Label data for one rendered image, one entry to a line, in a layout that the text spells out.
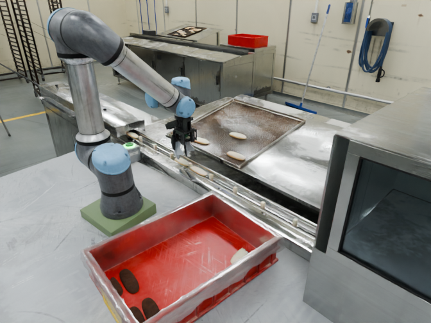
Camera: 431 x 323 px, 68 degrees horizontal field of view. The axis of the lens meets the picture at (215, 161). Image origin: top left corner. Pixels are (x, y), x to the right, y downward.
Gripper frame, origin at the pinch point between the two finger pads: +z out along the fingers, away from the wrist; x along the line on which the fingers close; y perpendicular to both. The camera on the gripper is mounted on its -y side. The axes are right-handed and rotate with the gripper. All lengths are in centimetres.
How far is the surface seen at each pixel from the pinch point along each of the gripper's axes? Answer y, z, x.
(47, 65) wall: -701, 78, 151
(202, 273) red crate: 55, 7, -35
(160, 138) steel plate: -35.8, 7.0, 12.2
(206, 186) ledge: 24.6, 2.8, -6.7
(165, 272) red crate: 48, 7, -43
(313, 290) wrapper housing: 82, 1, -22
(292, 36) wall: -199, -9, 369
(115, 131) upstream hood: -45.9, -0.1, -9.0
